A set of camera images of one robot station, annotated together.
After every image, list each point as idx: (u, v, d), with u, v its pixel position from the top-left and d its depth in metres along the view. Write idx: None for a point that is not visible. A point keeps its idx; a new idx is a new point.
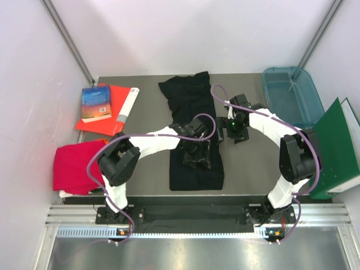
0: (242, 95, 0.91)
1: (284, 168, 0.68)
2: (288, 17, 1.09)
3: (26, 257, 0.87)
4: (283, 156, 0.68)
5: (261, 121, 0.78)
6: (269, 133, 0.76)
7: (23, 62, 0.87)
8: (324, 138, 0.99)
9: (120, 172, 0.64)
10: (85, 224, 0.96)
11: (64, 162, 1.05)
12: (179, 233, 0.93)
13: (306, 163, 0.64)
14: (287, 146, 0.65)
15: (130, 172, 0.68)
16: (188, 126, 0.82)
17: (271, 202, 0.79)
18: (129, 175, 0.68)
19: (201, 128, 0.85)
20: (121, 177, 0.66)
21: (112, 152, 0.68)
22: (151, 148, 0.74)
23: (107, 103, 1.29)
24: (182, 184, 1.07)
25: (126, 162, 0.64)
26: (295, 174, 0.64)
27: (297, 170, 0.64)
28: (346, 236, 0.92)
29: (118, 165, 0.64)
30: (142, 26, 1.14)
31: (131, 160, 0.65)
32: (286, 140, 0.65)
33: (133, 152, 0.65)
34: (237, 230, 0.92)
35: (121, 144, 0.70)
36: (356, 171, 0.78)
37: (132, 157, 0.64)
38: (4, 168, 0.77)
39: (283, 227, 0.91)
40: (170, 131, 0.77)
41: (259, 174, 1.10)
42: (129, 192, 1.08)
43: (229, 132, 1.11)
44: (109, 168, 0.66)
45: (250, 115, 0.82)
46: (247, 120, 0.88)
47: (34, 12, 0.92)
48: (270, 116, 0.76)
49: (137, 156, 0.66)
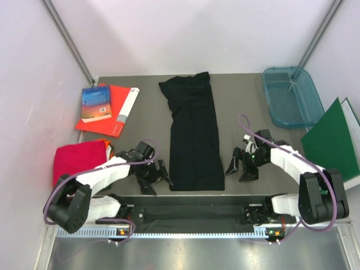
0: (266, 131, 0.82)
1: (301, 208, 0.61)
2: (288, 17, 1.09)
3: (25, 258, 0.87)
4: (301, 195, 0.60)
5: (283, 156, 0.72)
6: (290, 170, 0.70)
7: (23, 62, 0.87)
8: (324, 140, 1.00)
9: (73, 215, 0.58)
10: (85, 224, 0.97)
11: (64, 161, 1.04)
12: (179, 233, 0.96)
13: (327, 206, 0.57)
14: (307, 184, 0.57)
15: (86, 213, 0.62)
16: (135, 151, 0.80)
17: (273, 205, 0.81)
18: (84, 217, 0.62)
19: (148, 149, 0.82)
20: (76, 220, 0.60)
21: (61, 198, 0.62)
22: (103, 183, 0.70)
23: (107, 103, 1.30)
24: (183, 185, 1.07)
25: (79, 204, 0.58)
26: (315, 217, 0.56)
27: (316, 212, 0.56)
28: (346, 236, 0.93)
29: (70, 210, 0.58)
30: (140, 26, 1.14)
31: (84, 199, 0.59)
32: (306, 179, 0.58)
33: (82, 190, 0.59)
34: (237, 230, 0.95)
35: (70, 186, 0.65)
36: (356, 171, 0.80)
37: (83, 196, 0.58)
38: (4, 168, 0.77)
39: (283, 227, 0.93)
40: (117, 160, 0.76)
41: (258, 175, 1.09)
42: (127, 192, 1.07)
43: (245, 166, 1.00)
44: (61, 215, 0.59)
45: (272, 149, 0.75)
46: (268, 157, 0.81)
47: (34, 12, 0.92)
48: (292, 151, 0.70)
49: (89, 193, 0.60)
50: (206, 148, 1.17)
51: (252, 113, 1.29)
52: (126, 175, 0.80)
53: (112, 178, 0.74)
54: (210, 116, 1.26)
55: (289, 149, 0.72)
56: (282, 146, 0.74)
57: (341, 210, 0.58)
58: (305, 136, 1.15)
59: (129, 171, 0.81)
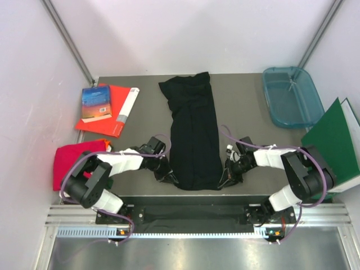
0: (247, 138, 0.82)
1: (295, 189, 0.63)
2: (288, 17, 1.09)
3: (26, 257, 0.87)
4: (290, 176, 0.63)
5: (264, 153, 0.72)
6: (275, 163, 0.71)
7: (23, 63, 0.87)
8: (324, 139, 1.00)
9: (91, 189, 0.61)
10: (85, 224, 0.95)
11: (64, 162, 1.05)
12: (179, 233, 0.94)
13: (316, 178, 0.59)
14: (289, 162, 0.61)
15: (101, 190, 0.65)
16: (146, 145, 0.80)
17: (273, 205, 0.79)
18: (99, 195, 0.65)
19: (160, 144, 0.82)
20: (91, 196, 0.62)
21: (79, 172, 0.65)
22: (118, 167, 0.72)
23: (107, 103, 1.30)
24: (183, 185, 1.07)
25: (99, 176, 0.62)
26: (308, 192, 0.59)
27: (309, 187, 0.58)
28: (346, 236, 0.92)
29: (89, 183, 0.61)
30: (140, 26, 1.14)
31: (103, 175, 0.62)
32: (288, 157, 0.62)
33: (103, 166, 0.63)
34: (237, 230, 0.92)
35: (89, 162, 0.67)
36: (356, 171, 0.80)
37: (104, 170, 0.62)
38: (4, 167, 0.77)
39: (283, 227, 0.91)
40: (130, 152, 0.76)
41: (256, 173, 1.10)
42: (128, 192, 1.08)
43: (232, 172, 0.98)
44: (77, 189, 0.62)
45: (254, 153, 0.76)
46: (254, 163, 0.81)
47: (34, 13, 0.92)
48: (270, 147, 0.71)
49: (109, 170, 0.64)
50: (206, 148, 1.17)
51: (252, 113, 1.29)
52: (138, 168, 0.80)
53: (127, 166, 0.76)
54: (210, 116, 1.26)
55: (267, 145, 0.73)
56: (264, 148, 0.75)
57: (329, 179, 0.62)
58: (305, 137, 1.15)
59: (140, 166, 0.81)
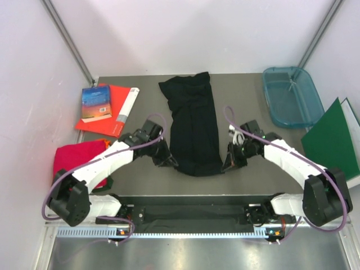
0: (253, 123, 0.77)
1: (309, 211, 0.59)
2: (288, 17, 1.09)
3: (26, 257, 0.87)
4: (307, 198, 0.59)
5: (279, 156, 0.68)
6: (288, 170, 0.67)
7: (23, 63, 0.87)
8: (324, 139, 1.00)
9: (72, 212, 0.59)
10: (85, 224, 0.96)
11: (63, 162, 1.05)
12: (179, 233, 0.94)
13: (334, 206, 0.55)
14: (315, 191, 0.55)
15: (87, 207, 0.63)
16: (140, 132, 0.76)
17: (273, 207, 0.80)
18: (86, 210, 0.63)
19: (156, 129, 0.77)
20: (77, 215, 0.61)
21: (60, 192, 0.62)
22: (102, 174, 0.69)
23: (107, 103, 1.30)
24: (182, 185, 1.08)
25: (76, 202, 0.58)
26: (323, 219, 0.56)
27: (324, 214, 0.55)
28: (346, 236, 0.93)
29: (68, 208, 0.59)
30: (140, 26, 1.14)
31: (80, 198, 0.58)
32: (312, 184, 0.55)
33: (78, 188, 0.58)
34: (237, 230, 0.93)
35: (67, 180, 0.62)
36: (356, 171, 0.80)
37: (79, 194, 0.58)
38: (4, 167, 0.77)
39: (283, 227, 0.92)
40: (121, 145, 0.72)
41: (256, 170, 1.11)
42: (128, 191, 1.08)
43: (234, 158, 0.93)
44: (62, 211, 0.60)
45: (265, 147, 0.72)
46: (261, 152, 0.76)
47: (34, 13, 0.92)
48: (289, 149, 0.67)
49: (85, 190, 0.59)
50: (206, 148, 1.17)
51: (252, 113, 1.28)
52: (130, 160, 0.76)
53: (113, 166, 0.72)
54: (210, 116, 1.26)
55: (284, 147, 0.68)
56: (274, 142, 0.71)
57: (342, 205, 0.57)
58: (305, 136, 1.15)
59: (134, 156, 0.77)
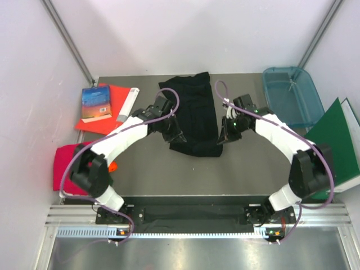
0: (247, 97, 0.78)
1: (295, 184, 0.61)
2: (288, 17, 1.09)
3: (26, 258, 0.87)
4: (293, 171, 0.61)
5: (270, 130, 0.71)
6: (278, 144, 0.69)
7: (23, 63, 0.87)
8: (324, 139, 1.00)
9: (94, 184, 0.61)
10: (85, 224, 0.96)
11: (64, 162, 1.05)
12: (179, 233, 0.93)
13: (318, 180, 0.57)
14: (301, 164, 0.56)
15: (106, 180, 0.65)
16: (153, 107, 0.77)
17: (272, 203, 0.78)
18: (105, 184, 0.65)
19: (167, 104, 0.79)
20: (98, 188, 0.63)
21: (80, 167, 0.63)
22: (119, 148, 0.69)
23: (107, 103, 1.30)
24: (182, 186, 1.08)
25: (97, 173, 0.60)
26: (306, 192, 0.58)
27: (309, 187, 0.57)
28: (346, 236, 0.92)
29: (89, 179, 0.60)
30: (140, 26, 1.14)
31: (100, 169, 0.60)
32: (299, 158, 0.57)
33: (98, 161, 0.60)
34: (237, 230, 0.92)
35: (87, 155, 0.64)
36: (356, 171, 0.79)
37: (99, 166, 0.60)
38: (4, 167, 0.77)
39: (283, 227, 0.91)
40: (136, 120, 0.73)
41: (253, 163, 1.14)
42: (129, 192, 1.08)
43: (227, 133, 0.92)
44: (82, 185, 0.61)
45: (256, 121, 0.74)
46: (252, 125, 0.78)
47: (34, 13, 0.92)
48: (280, 125, 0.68)
49: (104, 162, 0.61)
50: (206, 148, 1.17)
51: None
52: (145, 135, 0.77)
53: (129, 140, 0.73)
54: (209, 116, 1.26)
55: (275, 122, 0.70)
56: (265, 117, 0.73)
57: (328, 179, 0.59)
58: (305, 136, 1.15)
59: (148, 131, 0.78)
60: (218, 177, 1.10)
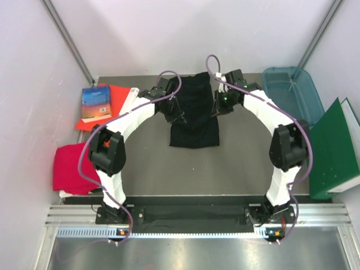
0: (237, 72, 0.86)
1: (274, 155, 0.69)
2: (288, 16, 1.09)
3: (25, 258, 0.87)
4: (274, 144, 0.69)
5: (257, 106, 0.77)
6: (262, 117, 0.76)
7: (23, 63, 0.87)
8: (324, 139, 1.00)
9: (113, 160, 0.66)
10: (85, 224, 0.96)
11: (64, 162, 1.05)
12: (179, 233, 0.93)
13: (295, 152, 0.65)
14: (280, 138, 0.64)
15: (122, 155, 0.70)
16: (157, 89, 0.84)
17: (269, 199, 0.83)
18: (122, 159, 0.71)
19: (169, 85, 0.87)
20: (116, 163, 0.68)
21: (98, 146, 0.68)
22: (133, 126, 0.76)
23: (107, 103, 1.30)
24: (182, 187, 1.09)
25: (116, 149, 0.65)
26: (283, 162, 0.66)
27: (286, 158, 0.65)
28: (346, 236, 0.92)
29: (109, 156, 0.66)
30: (140, 26, 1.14)
31: (118, 145, 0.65)
32: (279, 133, 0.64)
33: (115, 138, 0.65)
34: (237, 230, 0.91)
35: (103, 134, 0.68)
36: (356, 171, 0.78)
37: (117, 142, 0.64)
38: (4, 167, 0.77)
39: (283, 227, 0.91)
40: (143, 100, 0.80)
41: (253, 163, 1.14)
42: (129, 192, 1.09)
43: (219, 106, 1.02)
44: (103, 162, 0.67)
45: (245, 96, 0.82)
46: (240, 100, 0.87)
47: (34, 13, 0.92)
48: (266, 100, 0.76)
49: (121, 139, 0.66)
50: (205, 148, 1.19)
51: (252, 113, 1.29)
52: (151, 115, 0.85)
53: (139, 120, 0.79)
54: (209, 116, 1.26)
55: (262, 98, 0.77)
56: (253, 92, 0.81)
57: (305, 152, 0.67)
58: None
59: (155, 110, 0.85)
60: (217, 176, 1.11)
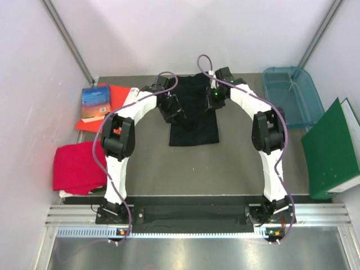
0: (226, 69, 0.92)
1: (255, 139, 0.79)
2: (288, 16, 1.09)
3: (25, 259, 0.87)
4: (255, 129, 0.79)
5: (241, 97, 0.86)
6: (246, 107, 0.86)
7: (23, 63, 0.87)
8: (324, 139, 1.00)
9: (126, 143, 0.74)
10: (85, 224, 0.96)
11: (64, 162, 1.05)
12: (179, 233, 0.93)
13: (271, 136, 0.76)
14: (259, 122, 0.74)
15: (132, 140, 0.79)
16: (156, 85, 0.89)
17: (266, 196, 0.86)
18: (132, 143, 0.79)
19: (167, 82, 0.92)
20: (128, 147, 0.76)
21: (111, 133, 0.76)
22: (139, 115, 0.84)
23: (107, 103, 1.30)
24: (182, 187, 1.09)
25: (129, 133, 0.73)
26: (262, 144, 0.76)
27: (264, 141, 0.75)
28: (346, 236, 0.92)
29: (122, 139, 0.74)
30: (140, 26, 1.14)
31: (130, 129, 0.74)
32: (258, 117, 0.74)
33: (127, 122, 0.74)
34: (237, 230, 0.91)
35: (114, 122, 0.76)
36: (356, 171, 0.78)
37: (130, 125, 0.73)
38: (3, 167, 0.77)
39: (283, 227, 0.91)
40: (144, 94, 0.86)
41: (253, 163, 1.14)
42: (129, 192, 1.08)
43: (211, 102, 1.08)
44: (116, 146, 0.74)
45: (231, 89, 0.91)
46: (228, 94, 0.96)
47: (34, 13, 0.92)
48: (248, 92, 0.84)
49: (132, 124, 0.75)
50: (205, 148, 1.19)
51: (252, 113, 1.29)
52: (154, 106, 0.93)
53: (145, 109, 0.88)
54: (209, 115, 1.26)
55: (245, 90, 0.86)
56: (238, 85, 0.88)
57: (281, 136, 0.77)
58: (305, 136, 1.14)
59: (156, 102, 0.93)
60: (218, 176, 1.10)
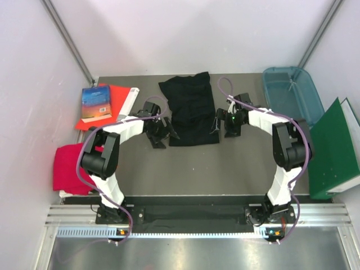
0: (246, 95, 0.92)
1: (277, 156, 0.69)
2: (288, 16, 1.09)
3: (25, 259, 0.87)
4: (275, 144, 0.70)
5: (258, 115, 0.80)
6: (265, 126, 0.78)
7: (23, 63, 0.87)
8: (324, 139, 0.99)
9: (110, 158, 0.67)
10: (85, 224, 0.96)
11: (63, 162, 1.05)
12: (179, 233, 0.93)
13: (296, 148, 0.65)
14: (277, 132, 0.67)
15: (116, 160, 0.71)
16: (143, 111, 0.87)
17: (270, 198, 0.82)
18: (115, 161, 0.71)
19: (155, 108, 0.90)
20: (110, 163, 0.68)
21: (92, 147, 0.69)
22: (126, 132, 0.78)
23: (107, 103, 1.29)
24: (182, 187, 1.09)
25: (112, 147, 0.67)
26: (286, 160, 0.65)
27: (287, 154, 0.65)
28: (346, 236, 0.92)
29: (104, 153, 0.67)
30: (140, 26, 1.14)
31: (115, 143, 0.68)
32: (277, 126, 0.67)
33: (113, 135, 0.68)
34: (237, 230, 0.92)
35: (98, 136, 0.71)
36: (356, 171, 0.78)
37: (115, 139, 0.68)
38: (4, 167, 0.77)
39: (283, 227, 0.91)
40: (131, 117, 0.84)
41: (254, 163, 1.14)
42: (129, 192, 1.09)
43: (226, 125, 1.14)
44: (95, 162, 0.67)
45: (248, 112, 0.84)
46: (247, 120, 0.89)
47: (34, 13, 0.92)
48: (266, 111, 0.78)
49: (117, 138, 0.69)
50: (205, 148, 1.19)
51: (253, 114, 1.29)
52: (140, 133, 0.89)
53: (131, 132, 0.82)
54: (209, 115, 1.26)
55: (263, 109, 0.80)
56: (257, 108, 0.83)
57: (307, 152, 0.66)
58: None
59: (143, 129, 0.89)
60: (218, 176, 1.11)
